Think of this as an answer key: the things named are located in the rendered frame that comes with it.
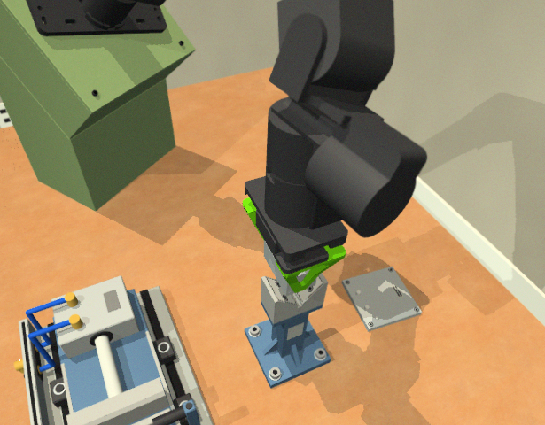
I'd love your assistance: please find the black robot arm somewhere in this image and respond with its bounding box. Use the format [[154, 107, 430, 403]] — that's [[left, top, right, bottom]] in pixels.
[[26, 0, 427, 238]]

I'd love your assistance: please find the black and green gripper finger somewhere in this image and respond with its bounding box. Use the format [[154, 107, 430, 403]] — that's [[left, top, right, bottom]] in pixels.
[[243, 198, 261, 235], [276, 245, 346, 293]]

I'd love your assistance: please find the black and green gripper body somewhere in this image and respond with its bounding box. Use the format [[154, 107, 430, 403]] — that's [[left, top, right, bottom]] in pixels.
[[245, 161, 348, 274]]

